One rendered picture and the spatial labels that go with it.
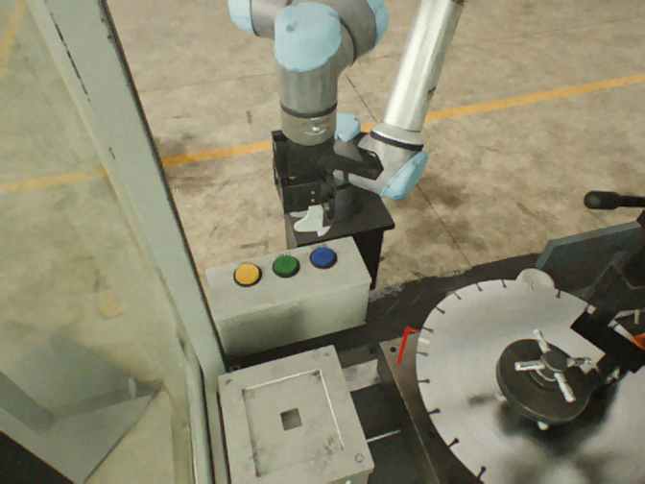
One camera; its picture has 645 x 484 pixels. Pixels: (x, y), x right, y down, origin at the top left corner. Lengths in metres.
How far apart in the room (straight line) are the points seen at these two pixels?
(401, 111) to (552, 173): 1.80
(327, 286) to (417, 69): 0.45
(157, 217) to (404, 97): 0.59
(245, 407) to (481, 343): 0.35
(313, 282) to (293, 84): 0.37
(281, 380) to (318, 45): 0.46
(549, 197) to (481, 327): 1.83
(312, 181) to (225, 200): 1.66
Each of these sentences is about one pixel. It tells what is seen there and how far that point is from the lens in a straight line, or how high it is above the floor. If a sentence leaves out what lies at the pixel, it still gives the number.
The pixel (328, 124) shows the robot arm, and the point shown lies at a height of 1.21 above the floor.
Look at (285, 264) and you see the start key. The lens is 0.81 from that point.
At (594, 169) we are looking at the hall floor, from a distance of 2.80.
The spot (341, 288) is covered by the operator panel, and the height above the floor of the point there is 0.89.
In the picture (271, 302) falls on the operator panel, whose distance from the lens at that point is 0.78.
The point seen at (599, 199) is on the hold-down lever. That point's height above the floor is 1.22.
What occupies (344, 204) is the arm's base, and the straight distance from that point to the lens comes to 1.08.
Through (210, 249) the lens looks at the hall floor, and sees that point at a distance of 2.09.
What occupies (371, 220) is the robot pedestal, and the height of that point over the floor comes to 0.75.
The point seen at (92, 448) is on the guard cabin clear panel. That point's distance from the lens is 0.32.
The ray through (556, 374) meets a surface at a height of 1.00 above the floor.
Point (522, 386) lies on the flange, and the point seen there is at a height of 0.96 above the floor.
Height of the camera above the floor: 1.54
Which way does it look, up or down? 47 degrees down
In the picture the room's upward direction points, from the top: straight up
